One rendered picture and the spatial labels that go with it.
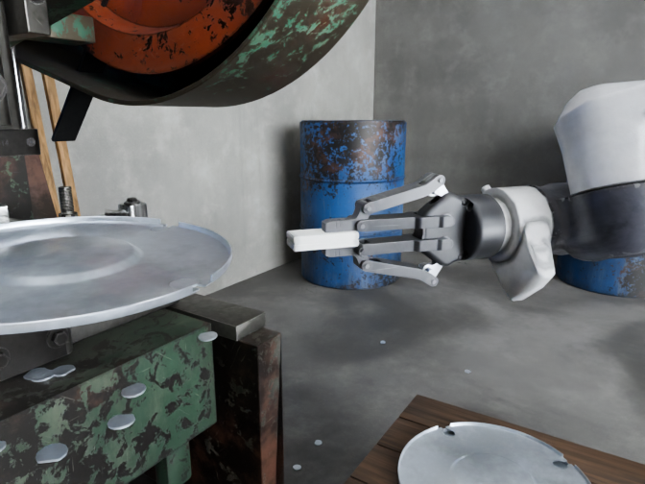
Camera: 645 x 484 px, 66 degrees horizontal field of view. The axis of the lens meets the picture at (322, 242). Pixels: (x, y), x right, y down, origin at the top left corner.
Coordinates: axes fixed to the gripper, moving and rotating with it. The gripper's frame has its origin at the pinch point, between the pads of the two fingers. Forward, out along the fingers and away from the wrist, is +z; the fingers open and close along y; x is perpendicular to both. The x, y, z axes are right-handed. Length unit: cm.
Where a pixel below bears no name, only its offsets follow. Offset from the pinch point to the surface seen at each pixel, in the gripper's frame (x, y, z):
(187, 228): -8.1, 0.2, 13.1
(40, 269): 5.1, 0.7, 25.1
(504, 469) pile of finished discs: -6, -41, -32
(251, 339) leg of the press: -12.2, -16.3, 5.6
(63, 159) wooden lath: -139, -4, 45
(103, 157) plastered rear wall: -171, -6, 36
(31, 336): -6.3, -9.7, 29.3
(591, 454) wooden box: -6, -43, -50
